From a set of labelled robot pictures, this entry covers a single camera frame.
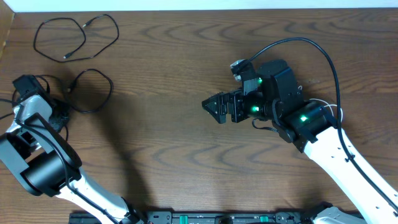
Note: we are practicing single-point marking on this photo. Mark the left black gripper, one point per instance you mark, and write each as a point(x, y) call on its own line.
point(65, 106)

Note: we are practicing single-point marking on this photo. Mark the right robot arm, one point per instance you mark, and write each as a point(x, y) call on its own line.
point(271, 94)

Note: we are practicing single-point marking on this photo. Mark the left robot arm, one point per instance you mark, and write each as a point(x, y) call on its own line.
point(44, 163)

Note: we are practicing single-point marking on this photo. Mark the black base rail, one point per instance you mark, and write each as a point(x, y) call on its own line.
point(217, 217)

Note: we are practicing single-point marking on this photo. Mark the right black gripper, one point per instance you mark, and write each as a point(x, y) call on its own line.
point(234, 97)

